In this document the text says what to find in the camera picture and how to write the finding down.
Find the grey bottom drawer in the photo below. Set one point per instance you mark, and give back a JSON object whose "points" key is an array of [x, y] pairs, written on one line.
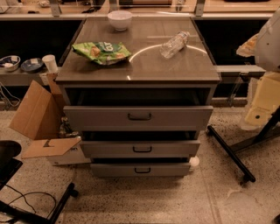
{"points": [[140, 170]]}

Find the dark blue small bowl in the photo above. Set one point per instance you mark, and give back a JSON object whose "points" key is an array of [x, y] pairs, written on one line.
{"points": [[32, 65]]}

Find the grey top drawer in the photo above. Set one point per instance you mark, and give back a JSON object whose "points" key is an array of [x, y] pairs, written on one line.
{"points": [[112, 118]]}

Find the green chip bag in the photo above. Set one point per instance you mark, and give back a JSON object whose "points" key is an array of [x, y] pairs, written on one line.
{"points": [[102, 53]]}

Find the white paper cup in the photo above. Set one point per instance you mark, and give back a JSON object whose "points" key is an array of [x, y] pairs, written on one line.
{"points": [[50, 63]]}

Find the white bowl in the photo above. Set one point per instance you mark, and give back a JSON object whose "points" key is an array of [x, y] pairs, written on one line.
{"points": [[120, 19]]}

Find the white bottle behind cabinet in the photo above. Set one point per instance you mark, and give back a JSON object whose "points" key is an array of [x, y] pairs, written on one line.
{"points": [[194, 161]]}

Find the black table stand right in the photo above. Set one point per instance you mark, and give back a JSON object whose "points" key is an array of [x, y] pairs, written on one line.
{"points": [[269, 131]]}

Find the black chair with base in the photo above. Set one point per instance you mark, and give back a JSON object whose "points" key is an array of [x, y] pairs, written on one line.
{"points": [[21, 209]]}

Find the grey drawer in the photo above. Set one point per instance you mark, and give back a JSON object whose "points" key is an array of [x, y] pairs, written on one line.
{"points": [[140, 170], [140, 149], [112, 118]]}

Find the clear plastic water bottle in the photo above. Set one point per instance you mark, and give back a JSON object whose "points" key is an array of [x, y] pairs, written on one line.
{"points": [[175, 44]]}

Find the blue patterned bowl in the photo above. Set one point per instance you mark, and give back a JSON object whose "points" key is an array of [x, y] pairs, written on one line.
{"points": [[10, 63]]}

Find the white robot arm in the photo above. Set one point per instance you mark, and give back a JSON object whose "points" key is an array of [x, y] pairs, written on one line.
{"points": [[265, 48]]}

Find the grey drawer cabinet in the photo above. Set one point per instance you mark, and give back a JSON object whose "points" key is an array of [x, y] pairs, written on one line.
{"points": [[146, 79]]}

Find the grey middle drawer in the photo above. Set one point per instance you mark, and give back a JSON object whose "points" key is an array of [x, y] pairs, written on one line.
{"points": [[140, 149]]}

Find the open cardboard box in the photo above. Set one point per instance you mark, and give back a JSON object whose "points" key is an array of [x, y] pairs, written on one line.
{"points": [[38, 117]]}

